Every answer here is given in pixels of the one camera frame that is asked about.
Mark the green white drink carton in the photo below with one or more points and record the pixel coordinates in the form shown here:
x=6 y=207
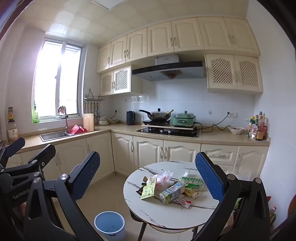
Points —
x=172 y=193

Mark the flat ceiling light panel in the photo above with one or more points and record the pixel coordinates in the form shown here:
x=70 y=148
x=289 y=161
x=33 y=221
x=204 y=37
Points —
x=108 y=3

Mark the wooden cutting board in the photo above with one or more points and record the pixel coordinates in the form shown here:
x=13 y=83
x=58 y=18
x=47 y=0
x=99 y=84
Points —
x=88 y=121

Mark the cream wall cabinet row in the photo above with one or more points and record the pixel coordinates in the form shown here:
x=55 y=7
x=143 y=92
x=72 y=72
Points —
x=161 y=39

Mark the yellow label sauce bottle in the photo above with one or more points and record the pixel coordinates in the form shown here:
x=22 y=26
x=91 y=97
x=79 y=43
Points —
x=10 y=114

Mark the black electric kettle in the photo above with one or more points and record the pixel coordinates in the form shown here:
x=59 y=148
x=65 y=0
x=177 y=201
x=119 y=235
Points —
x=130 y=118

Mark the black wok with lid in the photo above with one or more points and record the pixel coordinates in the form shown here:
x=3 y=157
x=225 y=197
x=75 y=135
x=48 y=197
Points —
x=158 y=114

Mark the red white candy wrapper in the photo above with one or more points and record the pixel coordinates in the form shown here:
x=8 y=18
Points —
x=185 y=203

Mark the black gas stove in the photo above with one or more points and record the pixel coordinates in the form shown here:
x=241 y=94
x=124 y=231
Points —
x=168 y=132

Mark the white wall socket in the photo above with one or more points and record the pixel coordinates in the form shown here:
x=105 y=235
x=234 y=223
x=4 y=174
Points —
x=118 y=111
x=232 y=114

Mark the black induction cooker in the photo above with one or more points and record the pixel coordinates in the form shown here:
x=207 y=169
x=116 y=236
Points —
x=157 y=122

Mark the light green snack packet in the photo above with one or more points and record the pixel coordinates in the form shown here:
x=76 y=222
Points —
x=148 y=190

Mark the cream lattice door cabinet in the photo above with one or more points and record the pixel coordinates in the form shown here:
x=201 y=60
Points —
x=233 y=73
x=120 y=80

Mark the metal faucet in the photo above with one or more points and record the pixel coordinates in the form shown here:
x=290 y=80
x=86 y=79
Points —
x=66 y=122

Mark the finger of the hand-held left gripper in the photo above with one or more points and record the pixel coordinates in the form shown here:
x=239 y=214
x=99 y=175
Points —
x=44 y=154
x=15 y=148

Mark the metal utensil rack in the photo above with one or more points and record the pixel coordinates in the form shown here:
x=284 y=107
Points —
x=93 y=99

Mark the black range hood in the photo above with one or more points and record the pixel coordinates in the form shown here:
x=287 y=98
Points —
x=168 y=69

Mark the blue white trash bin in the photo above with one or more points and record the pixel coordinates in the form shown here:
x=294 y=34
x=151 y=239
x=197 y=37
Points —
x=108 y=223

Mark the green dish soap bottle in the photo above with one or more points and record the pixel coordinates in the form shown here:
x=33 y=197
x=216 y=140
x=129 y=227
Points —
x=35 y=117

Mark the stainless steel sink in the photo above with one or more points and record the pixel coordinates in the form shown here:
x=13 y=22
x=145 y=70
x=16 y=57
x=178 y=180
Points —
x=53 y=135

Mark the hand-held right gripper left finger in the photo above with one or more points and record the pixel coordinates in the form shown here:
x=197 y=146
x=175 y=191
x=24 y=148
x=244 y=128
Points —
x=86 y=176

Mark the green white checkered wrapper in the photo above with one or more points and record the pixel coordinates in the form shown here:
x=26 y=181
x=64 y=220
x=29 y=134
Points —
x=192 y=179

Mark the green electric cooking pot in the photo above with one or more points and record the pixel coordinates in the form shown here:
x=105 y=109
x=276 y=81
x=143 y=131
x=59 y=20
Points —
x=183 y=120

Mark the aluminium frame window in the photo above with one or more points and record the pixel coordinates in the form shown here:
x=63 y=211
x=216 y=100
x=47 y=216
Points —
x=50 y=81

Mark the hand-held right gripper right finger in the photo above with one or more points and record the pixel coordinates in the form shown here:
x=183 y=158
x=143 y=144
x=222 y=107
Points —
x=209 y=178

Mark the yellow snack packet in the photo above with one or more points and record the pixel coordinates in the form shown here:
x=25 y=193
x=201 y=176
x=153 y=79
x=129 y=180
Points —
x=192 y=191

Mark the round white marble table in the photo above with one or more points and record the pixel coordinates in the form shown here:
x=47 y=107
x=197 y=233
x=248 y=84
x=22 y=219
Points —
x=138 y=194

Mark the pink dish items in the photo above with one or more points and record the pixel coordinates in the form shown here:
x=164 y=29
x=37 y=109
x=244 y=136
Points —
x=77 y=129

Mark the pink clear plastic bag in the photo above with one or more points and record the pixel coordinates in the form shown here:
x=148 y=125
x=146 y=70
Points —
x=161 y=180

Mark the cluster of condiment bottles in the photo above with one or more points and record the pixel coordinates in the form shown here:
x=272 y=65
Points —
x=257 y=128

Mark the clear white label bottle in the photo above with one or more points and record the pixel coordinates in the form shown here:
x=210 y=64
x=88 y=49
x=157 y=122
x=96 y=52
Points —
x=13 y=133

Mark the person's left hand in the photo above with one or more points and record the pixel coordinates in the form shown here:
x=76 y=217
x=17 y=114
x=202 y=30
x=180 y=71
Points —
x=21 y=208

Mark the white ceramic bowl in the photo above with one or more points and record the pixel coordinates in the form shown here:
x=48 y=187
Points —
x=237 y=130

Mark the white bowl stack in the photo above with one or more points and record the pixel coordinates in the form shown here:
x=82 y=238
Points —
x=103 y=121

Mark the dark brown snack packet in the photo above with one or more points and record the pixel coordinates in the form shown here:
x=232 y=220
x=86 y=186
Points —
x=139 y=191

